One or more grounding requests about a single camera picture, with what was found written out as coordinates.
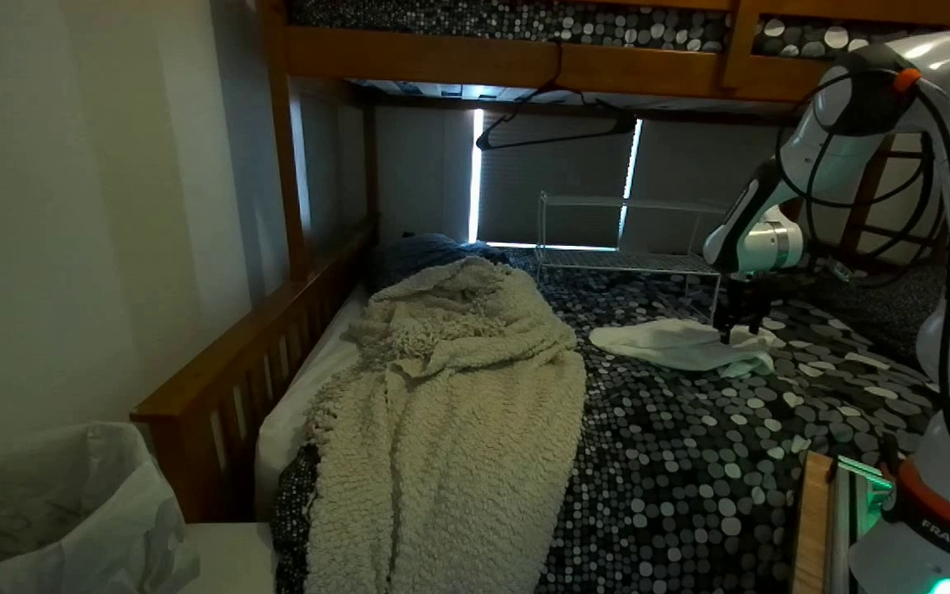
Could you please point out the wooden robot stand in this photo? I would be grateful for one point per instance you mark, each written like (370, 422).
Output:
(813, 530)

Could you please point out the white pillow case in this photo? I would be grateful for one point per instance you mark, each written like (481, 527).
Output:
(675, 344)

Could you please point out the dotted bunk mattress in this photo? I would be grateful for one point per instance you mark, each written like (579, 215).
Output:
(497, 21)

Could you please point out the wooden bunk bed frame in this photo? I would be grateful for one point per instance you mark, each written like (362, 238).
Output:
(232, 376)

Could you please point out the grey window blind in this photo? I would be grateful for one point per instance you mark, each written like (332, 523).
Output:
(430, 175)

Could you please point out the black clothes hanger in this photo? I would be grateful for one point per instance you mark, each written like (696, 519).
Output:
(544, 127)

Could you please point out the white mattress sheet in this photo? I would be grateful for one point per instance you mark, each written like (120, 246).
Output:
(299, 397)

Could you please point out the dark blue pillow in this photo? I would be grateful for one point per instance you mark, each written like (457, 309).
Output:
(420, 260)

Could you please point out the black dotted bedspread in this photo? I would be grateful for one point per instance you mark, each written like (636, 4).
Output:
(716, 464)

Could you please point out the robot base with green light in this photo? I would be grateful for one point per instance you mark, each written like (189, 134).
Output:
(923, 563)

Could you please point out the cream knitted blanket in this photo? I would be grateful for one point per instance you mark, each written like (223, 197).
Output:
(452, 441)

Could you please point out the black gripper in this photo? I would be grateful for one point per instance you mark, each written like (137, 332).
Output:
(741, 303)

